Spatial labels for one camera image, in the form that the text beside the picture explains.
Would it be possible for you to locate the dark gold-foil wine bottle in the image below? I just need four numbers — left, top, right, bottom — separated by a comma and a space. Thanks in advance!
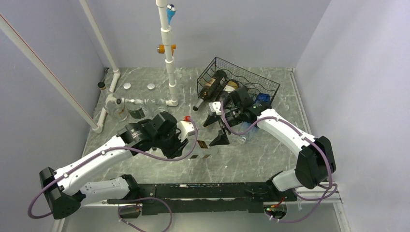
220, 80, 240, 104

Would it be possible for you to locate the dark green wine bottle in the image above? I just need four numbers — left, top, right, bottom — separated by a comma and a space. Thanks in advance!
192, 70, 227, 111

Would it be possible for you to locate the white PVC pipe frame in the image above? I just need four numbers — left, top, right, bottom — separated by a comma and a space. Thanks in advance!
0, 0, 178, 133

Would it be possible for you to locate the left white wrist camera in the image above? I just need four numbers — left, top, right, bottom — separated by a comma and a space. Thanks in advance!
176, 116, 195, 141

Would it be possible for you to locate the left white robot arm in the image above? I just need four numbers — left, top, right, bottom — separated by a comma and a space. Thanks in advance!
39, 112, 198, 219

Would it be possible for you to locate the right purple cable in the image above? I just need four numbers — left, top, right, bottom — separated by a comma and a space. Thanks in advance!
220, 101, 338, 224

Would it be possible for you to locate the blue pipe clip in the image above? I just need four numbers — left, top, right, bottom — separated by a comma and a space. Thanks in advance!
167, 4, 176, 25

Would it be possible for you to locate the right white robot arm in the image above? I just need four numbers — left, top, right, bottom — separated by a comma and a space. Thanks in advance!
207, 87, 336, 201

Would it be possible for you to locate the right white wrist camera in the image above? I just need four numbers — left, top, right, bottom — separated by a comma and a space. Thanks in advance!
207, 101, 223, 116

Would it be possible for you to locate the clear bottle dark label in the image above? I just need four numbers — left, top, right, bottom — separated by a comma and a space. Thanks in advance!
147, 83, 169, 117

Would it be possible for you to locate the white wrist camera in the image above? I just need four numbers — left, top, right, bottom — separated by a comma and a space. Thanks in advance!
176, 116, 195, 141
207, 101, 223, 116

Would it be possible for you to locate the aluminium frame rail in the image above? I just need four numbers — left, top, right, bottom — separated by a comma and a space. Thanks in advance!
51, 69, 353, 232

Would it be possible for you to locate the orange pipe clamp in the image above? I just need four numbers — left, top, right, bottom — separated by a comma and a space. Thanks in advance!
157, 44, 177, 55

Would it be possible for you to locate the clear bottle silver cap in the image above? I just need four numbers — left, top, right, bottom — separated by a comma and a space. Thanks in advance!
123, 83, 149, 120

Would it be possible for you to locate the black wire wine rack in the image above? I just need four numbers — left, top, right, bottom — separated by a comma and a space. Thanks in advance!
197, 57, 280, 105

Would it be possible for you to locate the blue square glass bottle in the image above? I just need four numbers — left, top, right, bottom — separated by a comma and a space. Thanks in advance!
238, 93, 270, 145

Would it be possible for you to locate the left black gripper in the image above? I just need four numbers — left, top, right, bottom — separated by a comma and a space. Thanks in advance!
153, 126, 189, 159

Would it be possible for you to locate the clear square bottle black cap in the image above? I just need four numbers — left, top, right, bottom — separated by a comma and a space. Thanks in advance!
182, 138, 219, 160

